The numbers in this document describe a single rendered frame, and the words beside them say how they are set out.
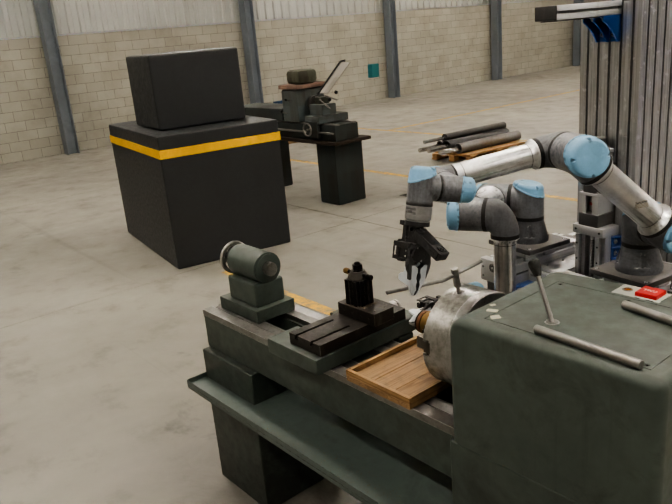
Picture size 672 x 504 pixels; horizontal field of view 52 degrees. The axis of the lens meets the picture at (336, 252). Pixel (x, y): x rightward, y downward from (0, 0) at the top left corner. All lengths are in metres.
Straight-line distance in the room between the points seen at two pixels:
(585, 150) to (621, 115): 0.58
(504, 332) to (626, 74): 1.16
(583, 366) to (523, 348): 0.16
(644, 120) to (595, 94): 0.20
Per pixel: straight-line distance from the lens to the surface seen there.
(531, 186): 2.75
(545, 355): 1.75
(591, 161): 2.11
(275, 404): 3.00
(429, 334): 2.09
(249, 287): 2.98
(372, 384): 2.33
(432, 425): 2.21
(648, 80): 2.64
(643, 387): 1.64
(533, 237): 2.79
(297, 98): 8.63
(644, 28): 2.60
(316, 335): 2.53
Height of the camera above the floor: 2.01
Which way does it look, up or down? 18 degrees down
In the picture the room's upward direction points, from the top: 5 degrees counter-clockwise
